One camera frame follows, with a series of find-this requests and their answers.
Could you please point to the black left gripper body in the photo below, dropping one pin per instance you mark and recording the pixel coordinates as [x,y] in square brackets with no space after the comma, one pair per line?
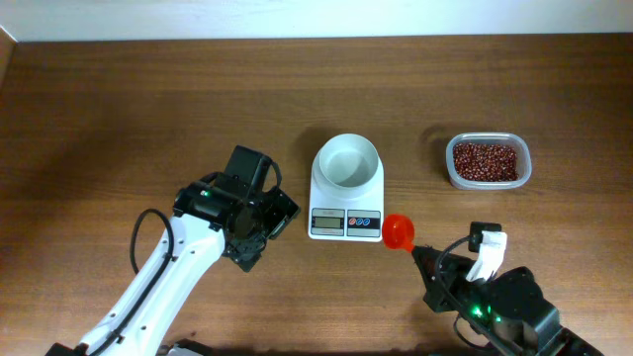
[268,220]

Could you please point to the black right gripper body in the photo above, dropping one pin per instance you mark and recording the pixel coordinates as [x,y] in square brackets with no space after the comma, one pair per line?
[468,295]

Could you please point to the orange plastic measuring scoop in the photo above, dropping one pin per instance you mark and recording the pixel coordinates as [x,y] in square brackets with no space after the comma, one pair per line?
[398,232]

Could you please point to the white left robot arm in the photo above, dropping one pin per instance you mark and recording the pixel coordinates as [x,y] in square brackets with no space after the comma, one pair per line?
[138,322]

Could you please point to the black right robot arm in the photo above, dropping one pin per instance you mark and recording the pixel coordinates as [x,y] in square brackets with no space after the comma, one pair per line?
[510,310]

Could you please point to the white digital kitchen scale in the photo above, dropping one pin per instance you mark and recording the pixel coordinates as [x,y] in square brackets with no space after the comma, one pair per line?
[346,214]

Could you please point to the red beans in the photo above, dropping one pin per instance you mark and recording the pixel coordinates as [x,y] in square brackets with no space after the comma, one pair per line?
[485,162]

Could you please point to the clear plastic container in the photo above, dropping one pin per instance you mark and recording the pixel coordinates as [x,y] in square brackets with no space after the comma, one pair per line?
[524,164]

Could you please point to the white round bowl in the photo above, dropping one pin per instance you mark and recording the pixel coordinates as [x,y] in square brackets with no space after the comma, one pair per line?
[348,160]

